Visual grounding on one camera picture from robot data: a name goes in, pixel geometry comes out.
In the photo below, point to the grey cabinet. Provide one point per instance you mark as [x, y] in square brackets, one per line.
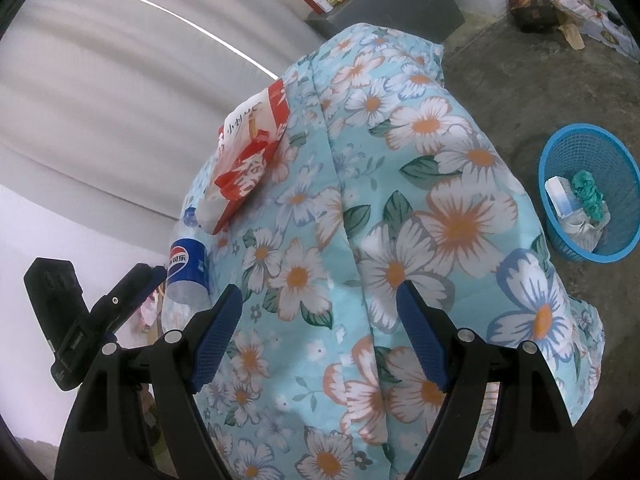
[400, 5]

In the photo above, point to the colourful plastic bag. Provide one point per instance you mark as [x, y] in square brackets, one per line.
[150, 310]

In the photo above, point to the red and white snack bag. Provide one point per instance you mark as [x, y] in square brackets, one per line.
[245, 170]

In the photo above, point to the crumpled green wrapper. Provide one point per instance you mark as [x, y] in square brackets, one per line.
[589, 192]

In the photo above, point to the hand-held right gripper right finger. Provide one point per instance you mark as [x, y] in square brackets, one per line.
[420, 335]

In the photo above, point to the small white bottle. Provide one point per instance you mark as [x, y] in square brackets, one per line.
[320, 2]

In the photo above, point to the white and blue carton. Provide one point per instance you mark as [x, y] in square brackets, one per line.
[562, 197]

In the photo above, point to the brown paper piece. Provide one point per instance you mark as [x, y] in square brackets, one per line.
[572, 35]

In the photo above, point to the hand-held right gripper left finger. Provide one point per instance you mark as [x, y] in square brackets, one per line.
[217, 335]

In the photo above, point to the blue plastic mesh basket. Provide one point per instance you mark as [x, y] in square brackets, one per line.
[575, 145]

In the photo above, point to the dark box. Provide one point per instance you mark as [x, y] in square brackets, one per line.
[535, 12]

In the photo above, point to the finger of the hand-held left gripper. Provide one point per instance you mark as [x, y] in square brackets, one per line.
[131, 287]

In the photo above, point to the floral light blue blanket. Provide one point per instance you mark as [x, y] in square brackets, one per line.
[375, 210]

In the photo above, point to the cola bottle with blue cap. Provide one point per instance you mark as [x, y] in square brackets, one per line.
[187, 260]

